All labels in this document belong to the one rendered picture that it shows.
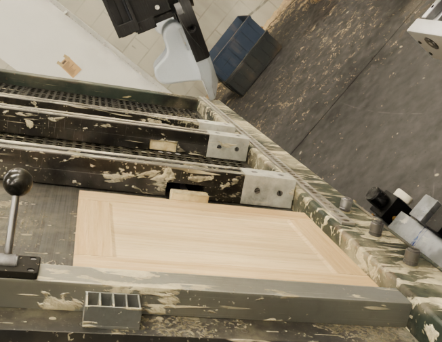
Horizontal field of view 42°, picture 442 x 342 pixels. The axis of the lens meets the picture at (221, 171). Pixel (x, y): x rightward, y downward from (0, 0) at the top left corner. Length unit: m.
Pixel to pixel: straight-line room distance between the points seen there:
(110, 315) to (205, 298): 0.13
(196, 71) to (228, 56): 4.65
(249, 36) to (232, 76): 0.38
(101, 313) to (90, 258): 0.17
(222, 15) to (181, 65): 5.68
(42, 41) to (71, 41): 0.22
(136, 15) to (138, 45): 5.61
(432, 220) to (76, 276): 0.71
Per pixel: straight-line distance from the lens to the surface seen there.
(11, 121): 1.68
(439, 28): 1.18
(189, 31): 0.58
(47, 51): 4.82
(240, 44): 5.27
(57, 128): 1.67
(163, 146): 1.70
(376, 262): 1.01
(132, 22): 0.58
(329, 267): 1.02
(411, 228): 1.27
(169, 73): 0.60
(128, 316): 0.74
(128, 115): 1.85
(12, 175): 0.79
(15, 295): 0.78
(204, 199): 1.22
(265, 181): 1.32
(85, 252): 0.90
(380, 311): 0.89
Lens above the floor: 1.50
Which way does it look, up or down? 19 degrees down
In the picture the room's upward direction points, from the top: 52 degrees counter-clockwise
